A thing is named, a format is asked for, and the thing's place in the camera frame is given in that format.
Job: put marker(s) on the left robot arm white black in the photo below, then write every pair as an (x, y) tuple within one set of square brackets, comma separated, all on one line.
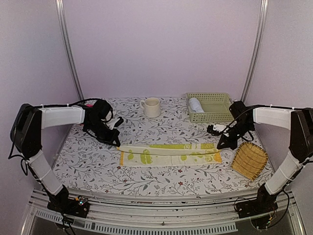
[(32, 136)]

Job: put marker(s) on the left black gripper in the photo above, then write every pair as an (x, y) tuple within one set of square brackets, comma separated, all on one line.
[(114, 136)]

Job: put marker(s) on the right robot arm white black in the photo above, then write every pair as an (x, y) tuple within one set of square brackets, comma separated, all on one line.
[(287, 134)]

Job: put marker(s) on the green plastic basket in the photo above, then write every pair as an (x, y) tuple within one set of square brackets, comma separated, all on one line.
[(215, 107)]

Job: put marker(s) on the yellow bamboo tray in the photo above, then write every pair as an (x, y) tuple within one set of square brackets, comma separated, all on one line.
[(249, 160)]

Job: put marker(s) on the light blue towel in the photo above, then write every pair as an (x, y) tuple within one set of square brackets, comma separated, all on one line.
[(195, 105)]

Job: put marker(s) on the left aluminium frame post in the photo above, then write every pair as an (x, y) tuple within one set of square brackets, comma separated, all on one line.
[(67, 45)]

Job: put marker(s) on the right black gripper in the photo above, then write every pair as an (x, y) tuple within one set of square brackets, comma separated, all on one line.
[(233, 144)]

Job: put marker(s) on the aluminium frame post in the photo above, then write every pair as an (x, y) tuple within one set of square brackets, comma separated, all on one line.
[(256, 48), (67, 45)]

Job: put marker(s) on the cream ceramic mug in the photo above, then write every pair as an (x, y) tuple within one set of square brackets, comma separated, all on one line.
[(151, 107)]

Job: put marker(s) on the cream green patterned towel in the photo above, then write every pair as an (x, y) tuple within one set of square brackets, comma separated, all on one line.
[(161, 155)]

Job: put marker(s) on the right aluminium frame post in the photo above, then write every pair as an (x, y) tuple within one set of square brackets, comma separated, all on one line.
[(256, 48)]

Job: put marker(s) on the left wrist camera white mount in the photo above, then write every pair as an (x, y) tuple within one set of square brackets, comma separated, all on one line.
[(115, 122)]

